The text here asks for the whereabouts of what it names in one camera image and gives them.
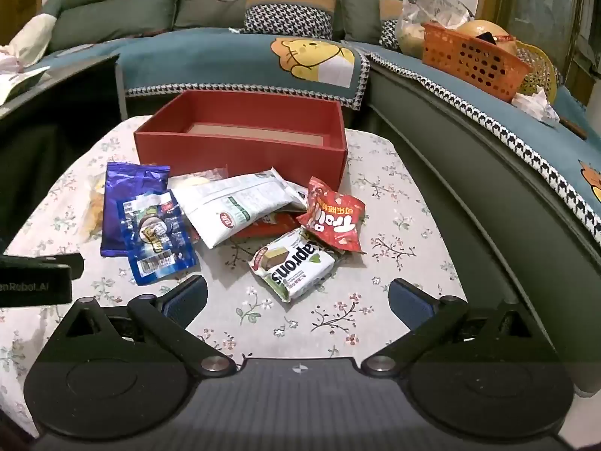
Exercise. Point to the small black object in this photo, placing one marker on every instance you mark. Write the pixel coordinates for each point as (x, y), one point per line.
(486, 36)

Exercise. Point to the blue transparent snack packet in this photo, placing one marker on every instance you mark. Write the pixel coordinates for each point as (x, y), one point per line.
(155, 244)

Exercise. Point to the crumpled white tissue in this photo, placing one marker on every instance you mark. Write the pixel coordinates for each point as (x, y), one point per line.
(535, 105)

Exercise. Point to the teal bear print sofa cover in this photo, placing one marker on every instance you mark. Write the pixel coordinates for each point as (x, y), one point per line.
(211, 61)
(540, 145)

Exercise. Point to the brown stick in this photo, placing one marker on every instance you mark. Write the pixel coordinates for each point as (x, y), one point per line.
(575, 129)

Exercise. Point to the clear round cake packet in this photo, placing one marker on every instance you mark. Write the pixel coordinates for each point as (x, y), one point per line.
(197, 180)

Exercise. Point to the dark side table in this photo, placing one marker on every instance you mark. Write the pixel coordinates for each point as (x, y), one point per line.
(47, 150)

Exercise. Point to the purple snack packet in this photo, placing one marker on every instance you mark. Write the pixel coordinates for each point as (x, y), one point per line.
(115, 206)

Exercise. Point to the floral tablecloth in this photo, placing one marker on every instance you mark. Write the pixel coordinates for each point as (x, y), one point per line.
(404, 244)

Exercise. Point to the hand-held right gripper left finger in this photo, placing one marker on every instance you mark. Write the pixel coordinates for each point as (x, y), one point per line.
(185, 300)

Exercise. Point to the orange plastic basket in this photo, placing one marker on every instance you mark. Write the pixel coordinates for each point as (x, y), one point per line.
(469, 61)

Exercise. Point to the flat red snack packet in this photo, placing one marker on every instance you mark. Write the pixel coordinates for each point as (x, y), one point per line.
(267, 229)

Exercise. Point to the cream cloth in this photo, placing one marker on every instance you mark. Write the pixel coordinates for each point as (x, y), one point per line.
(37, 37)

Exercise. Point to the clear yellow crisp packet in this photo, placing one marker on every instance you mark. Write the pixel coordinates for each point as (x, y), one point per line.
(94, 206)

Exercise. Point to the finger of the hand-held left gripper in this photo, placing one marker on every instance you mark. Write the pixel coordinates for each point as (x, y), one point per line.
(70, 263)

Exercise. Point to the yellow pomelo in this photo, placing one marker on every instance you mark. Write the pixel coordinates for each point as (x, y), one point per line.
(479, 29)

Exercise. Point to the yellow plastic basket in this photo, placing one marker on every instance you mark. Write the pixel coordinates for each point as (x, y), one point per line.
(540, 70)

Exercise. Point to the clear plastic bag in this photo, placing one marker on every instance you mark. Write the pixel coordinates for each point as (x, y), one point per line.
(413, 33)

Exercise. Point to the red strawberry snack packet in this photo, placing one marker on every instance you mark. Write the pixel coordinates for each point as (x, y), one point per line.
(333, 221)

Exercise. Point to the large white snack bag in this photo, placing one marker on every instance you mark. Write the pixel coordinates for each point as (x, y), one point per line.
(220, 211)

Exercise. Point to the green white wafer packet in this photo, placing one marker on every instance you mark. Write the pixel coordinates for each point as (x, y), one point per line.
(291, 268)

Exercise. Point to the red cardboard box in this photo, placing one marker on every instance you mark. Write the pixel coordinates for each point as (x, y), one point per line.
(234, 155)

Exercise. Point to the white paper sheet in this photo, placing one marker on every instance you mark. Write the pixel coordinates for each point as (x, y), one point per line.
(19, 84)

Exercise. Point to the plain green back cushion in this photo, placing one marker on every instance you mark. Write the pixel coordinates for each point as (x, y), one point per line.
(112, 14)

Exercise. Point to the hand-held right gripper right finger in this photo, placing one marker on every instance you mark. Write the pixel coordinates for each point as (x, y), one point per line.
(411, 303)

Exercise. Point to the wooden framed glass cabinet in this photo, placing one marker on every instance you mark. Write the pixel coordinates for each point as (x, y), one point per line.
(540, 0)

